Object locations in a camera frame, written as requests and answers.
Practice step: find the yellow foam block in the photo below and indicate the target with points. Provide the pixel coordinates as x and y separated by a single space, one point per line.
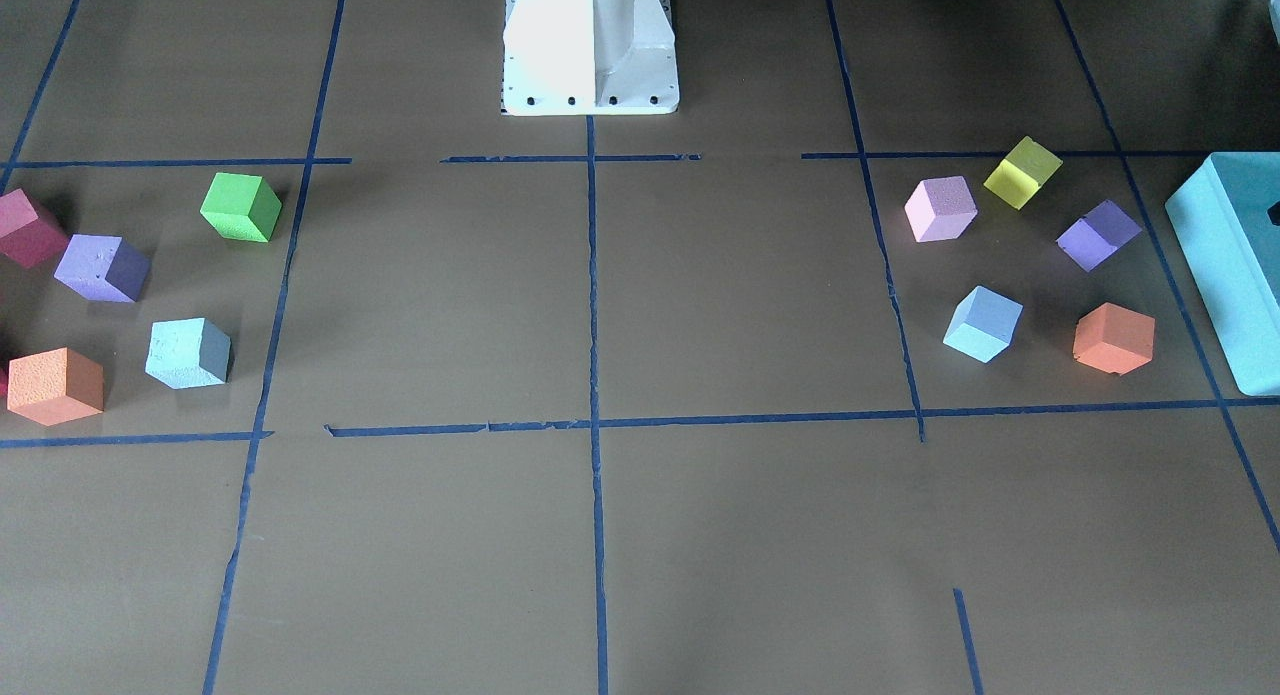
1022 172

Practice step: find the orange foam block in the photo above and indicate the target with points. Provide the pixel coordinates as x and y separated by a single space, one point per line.
1114 339
55 386

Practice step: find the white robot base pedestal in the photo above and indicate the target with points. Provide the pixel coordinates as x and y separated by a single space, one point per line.
589 58

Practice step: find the light blue foam block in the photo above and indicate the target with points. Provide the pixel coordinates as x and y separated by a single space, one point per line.
983 324
188 353

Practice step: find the teal plastic bin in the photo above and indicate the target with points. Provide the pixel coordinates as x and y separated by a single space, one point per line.
1221 215

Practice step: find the pink foam block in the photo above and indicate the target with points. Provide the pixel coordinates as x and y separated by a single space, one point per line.
940 208

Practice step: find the dark red foam block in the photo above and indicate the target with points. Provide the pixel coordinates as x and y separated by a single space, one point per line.
30 234

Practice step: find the green foam block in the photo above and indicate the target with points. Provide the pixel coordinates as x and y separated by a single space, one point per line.
241 207

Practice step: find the purple foam block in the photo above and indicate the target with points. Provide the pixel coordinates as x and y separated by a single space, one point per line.
103 268
1098 235

